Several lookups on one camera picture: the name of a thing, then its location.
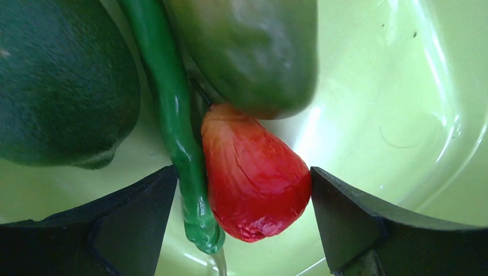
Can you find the red pepper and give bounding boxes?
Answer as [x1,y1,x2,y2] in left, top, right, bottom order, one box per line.
[201,103,312,243]

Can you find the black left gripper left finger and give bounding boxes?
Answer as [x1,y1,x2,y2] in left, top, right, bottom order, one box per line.
[1,166,178,275]

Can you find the green chili pepper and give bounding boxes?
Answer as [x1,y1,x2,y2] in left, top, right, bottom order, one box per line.
[119,0,225,255]

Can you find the dark green avocado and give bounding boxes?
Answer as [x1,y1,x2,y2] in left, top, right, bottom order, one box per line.
[1,1,141,169]

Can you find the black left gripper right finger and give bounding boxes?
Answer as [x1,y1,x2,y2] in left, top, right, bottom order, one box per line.
[311,167,487,275]

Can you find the green plastic food tray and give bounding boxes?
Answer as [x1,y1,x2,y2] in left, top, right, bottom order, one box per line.
[1,1,487,275]

